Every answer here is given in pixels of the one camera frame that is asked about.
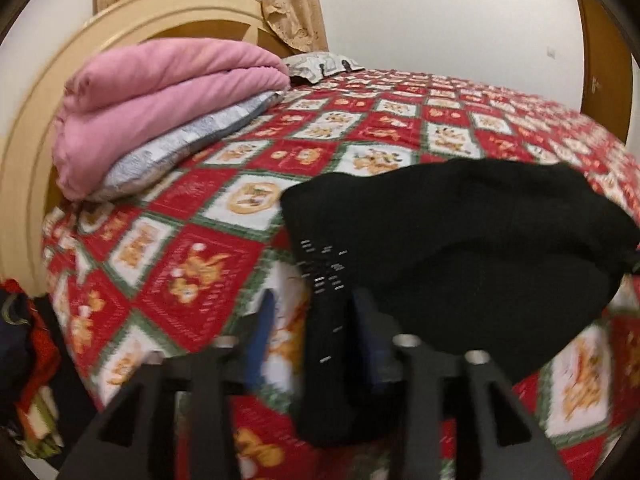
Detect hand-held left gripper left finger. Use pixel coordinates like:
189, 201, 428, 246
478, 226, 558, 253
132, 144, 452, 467
60, 289, 277, 480

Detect beige floral curtain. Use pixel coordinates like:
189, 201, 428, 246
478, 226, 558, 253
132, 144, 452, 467
95, 0, 331, 53

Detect red checkered printed bedspread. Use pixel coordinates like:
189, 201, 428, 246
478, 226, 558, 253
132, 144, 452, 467
42, 67, 640, 480

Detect brown wooden door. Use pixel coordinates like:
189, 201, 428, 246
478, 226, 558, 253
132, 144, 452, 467
572, 0, 637, 142

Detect grey patterned pillow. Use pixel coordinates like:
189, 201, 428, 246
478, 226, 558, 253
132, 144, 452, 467
102, 91, 286, 203

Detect pink folded blanket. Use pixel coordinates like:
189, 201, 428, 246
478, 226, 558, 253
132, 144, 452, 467
54, 39, 292, 202

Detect red and dark clothes pile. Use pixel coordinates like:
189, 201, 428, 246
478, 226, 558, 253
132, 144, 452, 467
0, 280, 98, 461

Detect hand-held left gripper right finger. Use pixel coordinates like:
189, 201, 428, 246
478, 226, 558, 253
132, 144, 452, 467
356, 291, 572, 480

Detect cream wooden headboard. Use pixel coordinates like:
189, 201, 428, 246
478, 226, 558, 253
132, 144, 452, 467
0, 0, 296, 296

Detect black pants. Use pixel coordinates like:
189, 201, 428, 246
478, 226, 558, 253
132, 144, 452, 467
280, 159, 640, 450

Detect white patterned pillow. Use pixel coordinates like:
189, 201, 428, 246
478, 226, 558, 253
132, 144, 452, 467
281, 51, 366, 85

